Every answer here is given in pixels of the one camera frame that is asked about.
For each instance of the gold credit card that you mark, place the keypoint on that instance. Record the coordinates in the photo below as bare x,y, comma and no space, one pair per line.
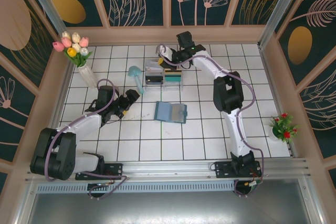
172,72

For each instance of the clear acrylic card organizer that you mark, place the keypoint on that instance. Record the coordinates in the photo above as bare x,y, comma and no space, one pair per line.
162,87

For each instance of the blue card holder wallet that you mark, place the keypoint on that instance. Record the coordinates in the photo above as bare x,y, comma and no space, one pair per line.
162,111

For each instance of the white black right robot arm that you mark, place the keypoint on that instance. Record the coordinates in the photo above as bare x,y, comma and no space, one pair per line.
236,129

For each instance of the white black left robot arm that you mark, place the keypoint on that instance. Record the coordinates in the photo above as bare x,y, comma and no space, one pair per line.
86,127

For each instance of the teal card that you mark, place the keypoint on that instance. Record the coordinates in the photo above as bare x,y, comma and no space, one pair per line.
172,78

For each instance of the white ribbed vase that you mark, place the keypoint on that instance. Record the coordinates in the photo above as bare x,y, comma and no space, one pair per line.
88,77

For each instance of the light blue mushroom toy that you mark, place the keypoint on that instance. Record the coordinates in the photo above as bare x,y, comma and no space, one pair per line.
134,71

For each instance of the artificial tulip bouquet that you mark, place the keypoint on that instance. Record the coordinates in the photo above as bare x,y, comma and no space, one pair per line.
74,48

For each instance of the grey metal panel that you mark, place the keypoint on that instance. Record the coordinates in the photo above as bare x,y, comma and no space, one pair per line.
168,208

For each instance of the small white plant pot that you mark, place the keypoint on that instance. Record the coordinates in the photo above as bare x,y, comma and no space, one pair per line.
275,132

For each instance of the small red flower plant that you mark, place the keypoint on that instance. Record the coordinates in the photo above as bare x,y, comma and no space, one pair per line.
284,124

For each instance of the green connector board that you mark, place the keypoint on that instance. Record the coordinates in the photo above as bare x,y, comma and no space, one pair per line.
256,184

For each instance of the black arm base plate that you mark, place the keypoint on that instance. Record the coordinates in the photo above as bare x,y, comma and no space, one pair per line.
223,169
115,171

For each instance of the aluminium mounting rail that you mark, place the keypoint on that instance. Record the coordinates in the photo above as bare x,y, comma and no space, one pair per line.
168,167

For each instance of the aluminium frame post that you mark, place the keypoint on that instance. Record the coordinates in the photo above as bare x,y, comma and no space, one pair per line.
44,1
281,6

